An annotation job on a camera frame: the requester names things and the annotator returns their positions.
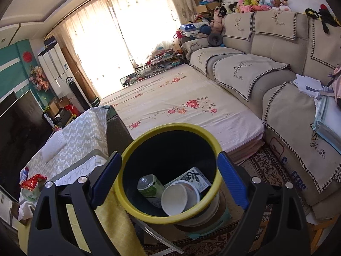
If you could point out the row of plush toys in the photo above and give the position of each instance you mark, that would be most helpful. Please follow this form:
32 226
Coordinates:
255 4

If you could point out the beige sofa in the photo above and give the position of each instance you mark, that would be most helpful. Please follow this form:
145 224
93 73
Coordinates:
266 58

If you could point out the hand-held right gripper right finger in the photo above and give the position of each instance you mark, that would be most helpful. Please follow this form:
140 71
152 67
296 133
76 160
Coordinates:
231 181

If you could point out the black box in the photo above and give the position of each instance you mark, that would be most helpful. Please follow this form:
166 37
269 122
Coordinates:
49 38

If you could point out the floral sheet mattress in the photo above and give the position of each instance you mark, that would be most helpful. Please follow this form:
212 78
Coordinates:
186 117

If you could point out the pink plush toy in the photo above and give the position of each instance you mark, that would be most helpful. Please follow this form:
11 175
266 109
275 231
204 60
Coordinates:
218 21

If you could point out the metal table leg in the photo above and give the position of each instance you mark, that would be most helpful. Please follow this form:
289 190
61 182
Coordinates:
159 241

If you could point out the blue star print bag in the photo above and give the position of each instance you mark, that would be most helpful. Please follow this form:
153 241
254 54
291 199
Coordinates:
190 28

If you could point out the glass coffee table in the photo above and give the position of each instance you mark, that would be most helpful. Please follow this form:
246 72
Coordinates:
149 72

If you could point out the white folded towel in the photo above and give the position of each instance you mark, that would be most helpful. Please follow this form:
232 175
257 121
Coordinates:
54 142

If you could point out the large flat television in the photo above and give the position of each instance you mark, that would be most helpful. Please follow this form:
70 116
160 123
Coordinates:
18 133

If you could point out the white printed box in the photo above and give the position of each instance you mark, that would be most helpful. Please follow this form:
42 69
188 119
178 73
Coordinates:
193 179

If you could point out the grey neck pillow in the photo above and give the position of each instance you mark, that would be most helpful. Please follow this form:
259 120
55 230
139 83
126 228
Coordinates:
214 38

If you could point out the green white drink bottle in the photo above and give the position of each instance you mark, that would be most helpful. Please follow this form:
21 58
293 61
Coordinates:
150 189

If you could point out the small red blue box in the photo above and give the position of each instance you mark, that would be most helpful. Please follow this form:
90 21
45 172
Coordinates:
24 173

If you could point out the red snack packet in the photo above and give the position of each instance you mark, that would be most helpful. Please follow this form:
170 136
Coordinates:
33 182

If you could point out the grey patterned cloth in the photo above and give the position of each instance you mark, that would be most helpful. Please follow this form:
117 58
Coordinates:
85 128

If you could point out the yellow rimmed black bin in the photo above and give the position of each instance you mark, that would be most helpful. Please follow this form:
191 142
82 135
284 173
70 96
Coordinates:
133 145

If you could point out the green snack packet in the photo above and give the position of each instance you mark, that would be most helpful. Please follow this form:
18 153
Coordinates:
30 195

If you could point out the cream embroidered curtains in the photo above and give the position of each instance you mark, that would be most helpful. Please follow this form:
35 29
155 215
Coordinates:
120 32

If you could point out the black yellow plush toy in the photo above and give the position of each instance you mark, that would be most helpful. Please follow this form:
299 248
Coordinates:
322 16

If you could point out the loose white papers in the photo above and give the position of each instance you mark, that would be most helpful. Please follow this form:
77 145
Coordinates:
306 84

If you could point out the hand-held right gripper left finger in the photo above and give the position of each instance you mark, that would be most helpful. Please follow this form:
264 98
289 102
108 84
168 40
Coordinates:
106 178

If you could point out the white instant noodle bowl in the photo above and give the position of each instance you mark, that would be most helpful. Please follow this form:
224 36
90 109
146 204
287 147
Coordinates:
179 197

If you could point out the patterned rug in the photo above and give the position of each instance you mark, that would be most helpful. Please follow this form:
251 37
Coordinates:
266 162

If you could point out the artificial flower decoration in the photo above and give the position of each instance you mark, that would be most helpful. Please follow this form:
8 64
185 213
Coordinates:
38 78

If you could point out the red round wall ornament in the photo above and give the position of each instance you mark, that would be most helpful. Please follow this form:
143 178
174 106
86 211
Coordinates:
26 56

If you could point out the brown cardboard box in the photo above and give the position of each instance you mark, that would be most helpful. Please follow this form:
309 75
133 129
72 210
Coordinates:
54 106

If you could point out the stack of pale folders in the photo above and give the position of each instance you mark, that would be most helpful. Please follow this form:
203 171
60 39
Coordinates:
327 117

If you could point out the white tower fan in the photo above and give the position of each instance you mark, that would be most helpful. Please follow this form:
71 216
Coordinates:
77 93

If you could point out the crumpled white paper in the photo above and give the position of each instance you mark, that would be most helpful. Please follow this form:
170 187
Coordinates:
25 210

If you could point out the white standing air conditioner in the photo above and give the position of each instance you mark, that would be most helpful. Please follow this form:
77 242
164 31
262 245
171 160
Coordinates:
56 64

